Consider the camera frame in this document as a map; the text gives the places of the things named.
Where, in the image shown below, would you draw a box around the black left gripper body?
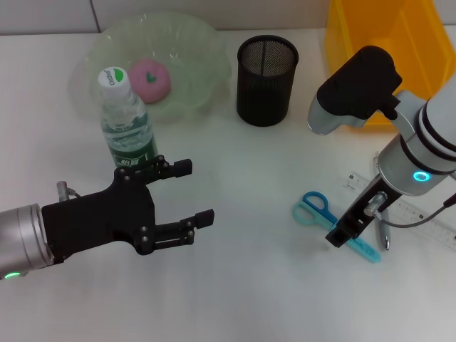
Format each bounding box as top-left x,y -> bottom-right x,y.
41,167 -> 158,266

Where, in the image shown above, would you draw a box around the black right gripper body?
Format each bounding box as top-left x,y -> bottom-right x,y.
336,173 -> 404,240

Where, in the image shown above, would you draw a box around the silver pen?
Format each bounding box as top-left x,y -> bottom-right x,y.
373,152 -> 392,252

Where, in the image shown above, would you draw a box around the clear plastic ruler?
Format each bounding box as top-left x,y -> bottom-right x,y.
341,172 -> 456,252

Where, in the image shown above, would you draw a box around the blue scissors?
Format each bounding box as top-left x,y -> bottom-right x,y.
292,191 -> 382,264

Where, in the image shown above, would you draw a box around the clear green-label water bottle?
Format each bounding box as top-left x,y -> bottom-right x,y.
98,66 -> 160,170

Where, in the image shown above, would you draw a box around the pink peach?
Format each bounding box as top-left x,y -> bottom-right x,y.
128,58 -> 173,104

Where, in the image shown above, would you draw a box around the black mesh pen holder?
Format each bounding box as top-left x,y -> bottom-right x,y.
236,34 -> 299,128

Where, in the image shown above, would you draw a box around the translucent green fruit plate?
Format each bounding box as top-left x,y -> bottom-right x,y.
69,12 -> 234,124

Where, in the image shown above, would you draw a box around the yellow plastic bin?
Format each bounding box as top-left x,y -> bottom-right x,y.
323,0 -> 456,133

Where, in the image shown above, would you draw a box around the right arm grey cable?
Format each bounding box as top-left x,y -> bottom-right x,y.
375,194 -> 456,228

